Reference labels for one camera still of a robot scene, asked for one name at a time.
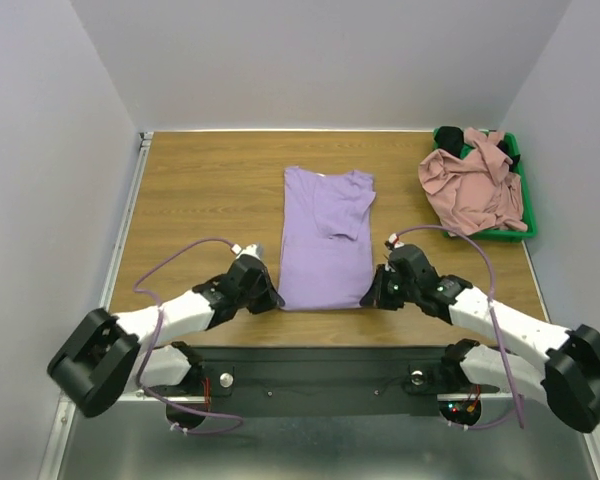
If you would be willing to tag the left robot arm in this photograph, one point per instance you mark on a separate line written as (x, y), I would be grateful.
(102, 357)

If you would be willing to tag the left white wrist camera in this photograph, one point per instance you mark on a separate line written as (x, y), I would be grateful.
(255, 250)

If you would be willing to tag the purple t-shirt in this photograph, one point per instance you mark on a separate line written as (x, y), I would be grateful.
(326, 260)

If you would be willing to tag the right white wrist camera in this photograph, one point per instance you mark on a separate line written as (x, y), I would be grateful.
(393, 242)

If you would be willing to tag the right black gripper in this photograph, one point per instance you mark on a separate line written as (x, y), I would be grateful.
(383, 289)

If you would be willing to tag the pink t-shirt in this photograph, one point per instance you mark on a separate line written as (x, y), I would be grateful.
(477, 191)

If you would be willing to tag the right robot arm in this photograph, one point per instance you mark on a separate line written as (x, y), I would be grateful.
(550, 364)

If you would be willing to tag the black t-shirt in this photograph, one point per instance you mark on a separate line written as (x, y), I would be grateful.
(450, 139)

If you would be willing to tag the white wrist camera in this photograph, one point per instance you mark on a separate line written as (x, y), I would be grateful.
(255, 250)
(393, 242)

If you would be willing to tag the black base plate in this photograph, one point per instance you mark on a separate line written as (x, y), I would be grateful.
(320, 381)

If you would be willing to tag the right electronics board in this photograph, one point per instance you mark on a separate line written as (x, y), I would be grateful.
(461, 412)

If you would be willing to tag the green plastic bin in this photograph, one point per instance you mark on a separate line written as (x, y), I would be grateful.
(511, 146)

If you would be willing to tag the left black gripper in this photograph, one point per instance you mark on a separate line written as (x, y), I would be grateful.
(270, 297)

